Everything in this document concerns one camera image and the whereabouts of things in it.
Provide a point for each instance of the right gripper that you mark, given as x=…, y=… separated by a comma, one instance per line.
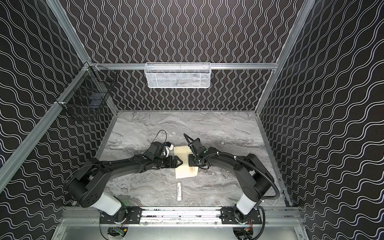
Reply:
x=195, y=160

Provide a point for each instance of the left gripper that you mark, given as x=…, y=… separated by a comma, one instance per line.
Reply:
x=169, y=162

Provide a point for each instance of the cream envelope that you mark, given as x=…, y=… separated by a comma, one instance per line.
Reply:
x=182, y=152

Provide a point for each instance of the white glue stick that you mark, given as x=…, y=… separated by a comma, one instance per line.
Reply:
x=179, y=191

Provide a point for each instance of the tan letter paper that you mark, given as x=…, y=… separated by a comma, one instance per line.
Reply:
x=192, y=171

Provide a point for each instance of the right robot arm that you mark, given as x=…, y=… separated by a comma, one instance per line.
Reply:
x=256, y=183

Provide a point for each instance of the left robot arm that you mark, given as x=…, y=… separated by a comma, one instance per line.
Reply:
x=87, y=184

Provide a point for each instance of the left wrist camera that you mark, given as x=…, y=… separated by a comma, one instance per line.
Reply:
x=168, y=148

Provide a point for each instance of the white wire mesh basket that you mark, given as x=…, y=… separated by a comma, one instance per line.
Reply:
x=178, y=75

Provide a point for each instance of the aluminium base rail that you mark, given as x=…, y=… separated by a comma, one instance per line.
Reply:
x=183, y=217

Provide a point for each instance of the black wire basket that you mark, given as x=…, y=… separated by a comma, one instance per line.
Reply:
x=89, y=100

